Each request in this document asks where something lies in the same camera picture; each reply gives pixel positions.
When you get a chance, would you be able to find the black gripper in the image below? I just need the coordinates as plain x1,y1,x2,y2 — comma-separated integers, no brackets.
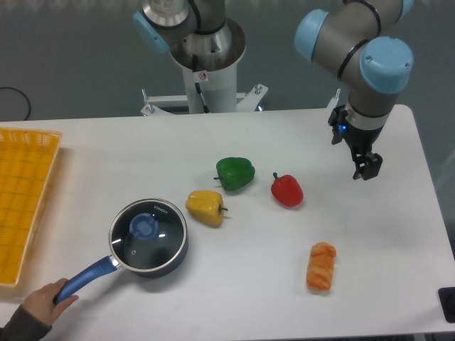
328,106,382,180

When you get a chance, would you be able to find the glass pot lid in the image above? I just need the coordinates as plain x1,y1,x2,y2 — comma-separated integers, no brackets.
109,199,187,269

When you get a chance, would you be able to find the dark blue saucepan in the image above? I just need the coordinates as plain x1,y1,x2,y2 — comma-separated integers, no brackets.
53,197,189,305

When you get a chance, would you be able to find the dark grey sleeve forearm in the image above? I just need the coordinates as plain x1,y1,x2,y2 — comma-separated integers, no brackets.
1,305,53,341

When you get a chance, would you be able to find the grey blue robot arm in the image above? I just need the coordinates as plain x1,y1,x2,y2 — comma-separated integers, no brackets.
133,1,414,180

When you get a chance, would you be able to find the person's hand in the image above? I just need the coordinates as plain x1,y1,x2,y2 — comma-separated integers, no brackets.
22,278,79,326

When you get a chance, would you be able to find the red bell pepper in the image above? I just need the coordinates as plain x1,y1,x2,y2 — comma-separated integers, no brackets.
271,172,304,207

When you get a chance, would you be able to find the orange bread roll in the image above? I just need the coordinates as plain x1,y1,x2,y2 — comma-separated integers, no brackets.
306,242,337,291

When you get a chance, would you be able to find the green bell pepper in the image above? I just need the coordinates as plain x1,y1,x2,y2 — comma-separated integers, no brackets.
215,157,255,192

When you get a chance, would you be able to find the black device at table edge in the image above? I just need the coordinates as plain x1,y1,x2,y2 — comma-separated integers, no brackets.
438,287,455,323

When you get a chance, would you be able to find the yellow bell pepper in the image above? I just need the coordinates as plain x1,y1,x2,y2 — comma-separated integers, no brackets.
186,190,228,227

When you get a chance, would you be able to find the yellow plastic basket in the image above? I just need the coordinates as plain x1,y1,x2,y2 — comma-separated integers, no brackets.
1,127,63,287

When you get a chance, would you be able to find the black cable on pedestal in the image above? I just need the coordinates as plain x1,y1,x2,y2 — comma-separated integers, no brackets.
192,53,211,114

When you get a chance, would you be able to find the black cable on floor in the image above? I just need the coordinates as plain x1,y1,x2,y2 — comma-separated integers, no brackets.
0,86,32,122

